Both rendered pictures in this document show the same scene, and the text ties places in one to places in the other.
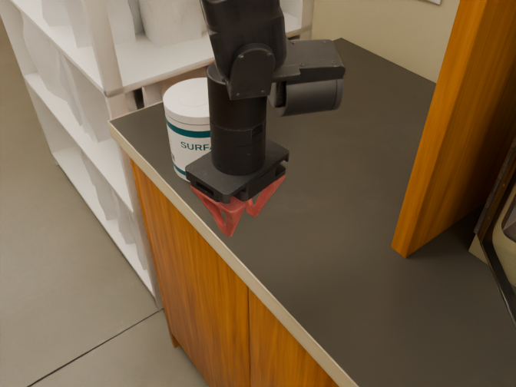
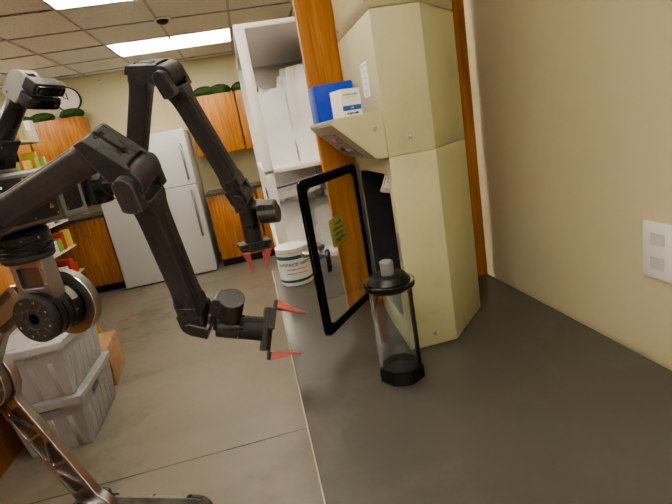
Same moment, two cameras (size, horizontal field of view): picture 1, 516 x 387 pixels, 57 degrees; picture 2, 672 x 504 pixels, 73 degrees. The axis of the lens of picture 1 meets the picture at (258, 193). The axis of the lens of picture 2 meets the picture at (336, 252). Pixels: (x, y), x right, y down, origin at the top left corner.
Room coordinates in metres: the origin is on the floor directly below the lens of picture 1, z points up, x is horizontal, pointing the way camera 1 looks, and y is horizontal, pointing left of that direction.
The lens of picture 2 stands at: (-0.72, -0.88, 1.49)
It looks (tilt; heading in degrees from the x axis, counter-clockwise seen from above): 15 degrees down; 28
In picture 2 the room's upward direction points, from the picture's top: 10 degrees counter-clockwise
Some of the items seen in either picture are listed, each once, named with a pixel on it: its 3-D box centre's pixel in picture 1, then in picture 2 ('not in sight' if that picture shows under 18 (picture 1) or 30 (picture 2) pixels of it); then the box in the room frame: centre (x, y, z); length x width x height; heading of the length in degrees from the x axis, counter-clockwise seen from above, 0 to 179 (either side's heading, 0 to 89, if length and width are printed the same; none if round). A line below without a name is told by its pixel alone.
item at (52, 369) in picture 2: not in sight; (52, 353); (0.68, 1.91, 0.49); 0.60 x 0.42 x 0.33; 37
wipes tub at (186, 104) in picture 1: (204, 130); (294, 263); (0.72, 0.10, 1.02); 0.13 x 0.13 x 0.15
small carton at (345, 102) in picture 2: not in sight; (346, 103); (0.27, -0.43, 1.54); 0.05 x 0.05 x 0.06; 54
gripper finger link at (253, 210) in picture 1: (244, 191); (259, 256); (0.41, 0.02, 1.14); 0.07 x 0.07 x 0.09; 48
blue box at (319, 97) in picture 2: not in sight; (331, 103); (0.40, -0.33, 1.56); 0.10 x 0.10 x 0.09; 37
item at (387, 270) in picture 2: not in sight; (387, 275); (0.13, -0.53, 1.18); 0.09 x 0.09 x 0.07
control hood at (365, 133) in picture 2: not in sight; (344, 139); (0.33, -0.38, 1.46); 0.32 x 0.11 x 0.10; 37
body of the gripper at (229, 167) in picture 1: (238, 144); (252, 235); (0.40, 0.02, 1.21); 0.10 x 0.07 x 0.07; 138
